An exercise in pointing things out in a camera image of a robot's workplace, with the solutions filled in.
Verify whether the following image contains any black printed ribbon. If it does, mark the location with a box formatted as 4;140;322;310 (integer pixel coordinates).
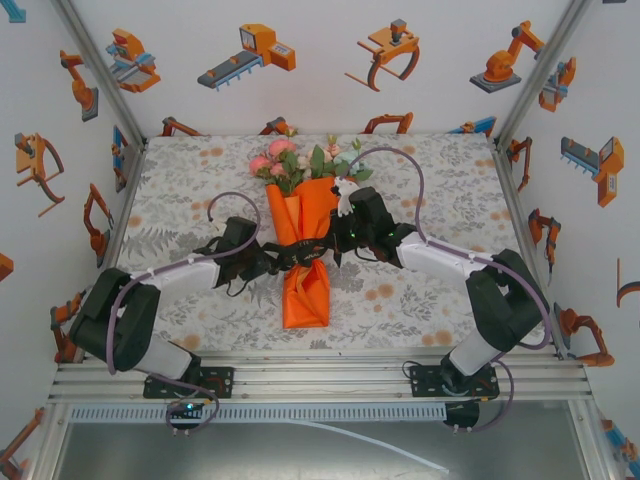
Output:
259;239;334;276

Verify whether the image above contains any orange wrapping paper sheet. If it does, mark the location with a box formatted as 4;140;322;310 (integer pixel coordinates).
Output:
264;175;341;330

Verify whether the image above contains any light blue fake flower stem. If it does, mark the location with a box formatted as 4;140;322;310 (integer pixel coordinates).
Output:
333;137;375;182

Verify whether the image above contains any pink fake flower stem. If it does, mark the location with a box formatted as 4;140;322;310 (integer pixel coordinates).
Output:
248;124;306;196
322;132;351;176

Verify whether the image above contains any cream fake flower stem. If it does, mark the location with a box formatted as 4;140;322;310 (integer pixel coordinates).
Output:
298;144;326;179

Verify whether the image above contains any floral patterned tablecloth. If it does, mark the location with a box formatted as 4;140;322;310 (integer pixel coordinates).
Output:
94;134;559;359

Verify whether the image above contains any small circuit board green light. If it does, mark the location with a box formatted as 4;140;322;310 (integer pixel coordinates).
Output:
166;399;207;417

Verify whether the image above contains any grey metal base panel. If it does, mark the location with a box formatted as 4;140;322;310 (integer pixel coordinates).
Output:
49;422;604;480

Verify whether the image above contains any thin white tube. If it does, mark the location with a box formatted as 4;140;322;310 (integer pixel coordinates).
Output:
279;418;450;474

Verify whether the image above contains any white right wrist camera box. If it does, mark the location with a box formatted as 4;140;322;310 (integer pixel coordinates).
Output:
332;175;361;217

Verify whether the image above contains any aluminium frame rail with grooves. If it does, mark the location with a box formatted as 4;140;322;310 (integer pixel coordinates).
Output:
47;355;594;405

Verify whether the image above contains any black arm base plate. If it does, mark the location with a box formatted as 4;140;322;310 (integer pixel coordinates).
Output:
143;366;236;400
408;366;501;400

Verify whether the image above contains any aluminium table side rail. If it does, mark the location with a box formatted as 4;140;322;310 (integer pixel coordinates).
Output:
54;138;150;364
492;137;569;361

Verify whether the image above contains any white slotted cable duct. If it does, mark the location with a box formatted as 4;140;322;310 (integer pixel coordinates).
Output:
68;403;447;425

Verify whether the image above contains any black box under rail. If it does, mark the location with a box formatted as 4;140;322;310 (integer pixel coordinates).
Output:
443;401;481;435

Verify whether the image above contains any slanted aluminium frame post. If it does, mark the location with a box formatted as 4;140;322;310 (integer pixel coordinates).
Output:
49;0;149;144
494;0;594;146

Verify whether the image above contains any aluminium frame leg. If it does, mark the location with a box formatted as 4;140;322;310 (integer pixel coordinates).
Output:
569;399;617;480
27;403;71;480

